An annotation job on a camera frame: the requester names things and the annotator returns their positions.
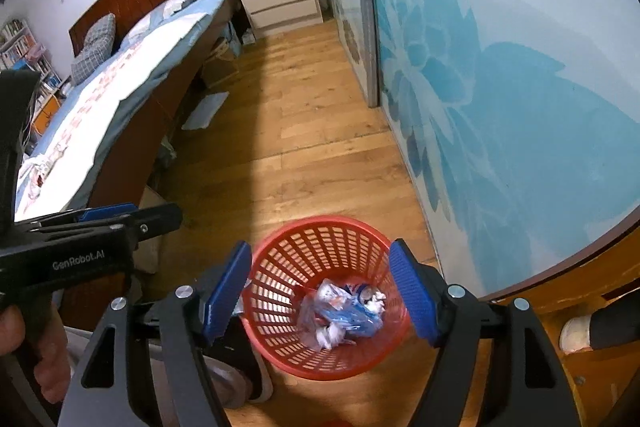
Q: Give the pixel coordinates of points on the person's left hand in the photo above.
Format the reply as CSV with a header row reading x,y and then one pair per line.
x,y
52,352

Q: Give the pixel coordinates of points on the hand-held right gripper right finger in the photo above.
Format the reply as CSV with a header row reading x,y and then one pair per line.
x,y
412,292

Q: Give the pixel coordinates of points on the floral sliding wardrobe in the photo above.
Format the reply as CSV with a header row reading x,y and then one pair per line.
x,y
500,82

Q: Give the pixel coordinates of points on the pile of paper trash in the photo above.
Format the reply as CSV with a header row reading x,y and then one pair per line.
x,y
335,312

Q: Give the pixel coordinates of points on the white flat panel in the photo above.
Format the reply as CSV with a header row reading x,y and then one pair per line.
x,y
205,112

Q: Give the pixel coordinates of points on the dark leg with white tip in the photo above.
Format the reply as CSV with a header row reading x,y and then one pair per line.
x,y
610,327

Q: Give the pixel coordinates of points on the grey checkered pillow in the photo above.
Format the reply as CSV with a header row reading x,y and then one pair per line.
x,y
95,47

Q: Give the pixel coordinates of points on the white and blue pillow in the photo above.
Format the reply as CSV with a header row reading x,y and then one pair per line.
x,y
160,14

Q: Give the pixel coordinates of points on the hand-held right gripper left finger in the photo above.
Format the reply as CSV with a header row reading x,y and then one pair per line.
x,y
225,292

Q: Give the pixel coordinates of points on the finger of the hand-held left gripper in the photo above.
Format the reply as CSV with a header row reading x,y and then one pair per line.
x,y
160,221
107,212

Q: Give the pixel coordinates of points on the black slipper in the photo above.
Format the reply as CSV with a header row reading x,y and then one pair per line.
x,y
245,372

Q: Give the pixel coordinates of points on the blue bed sheet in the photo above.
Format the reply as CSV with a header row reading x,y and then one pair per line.
x,y
195,19

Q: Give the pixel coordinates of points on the white bookshelf with books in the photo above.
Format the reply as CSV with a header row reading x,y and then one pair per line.
x,y
30,57

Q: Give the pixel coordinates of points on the white paper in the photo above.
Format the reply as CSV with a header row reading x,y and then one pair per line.
x,y
330,337
375,303

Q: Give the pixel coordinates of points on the red plastic mesh basket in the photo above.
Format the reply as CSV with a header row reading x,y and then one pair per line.
x,y
320,252

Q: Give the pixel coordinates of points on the orange wooden furniture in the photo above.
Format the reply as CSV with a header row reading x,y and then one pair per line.
x,y
590,387

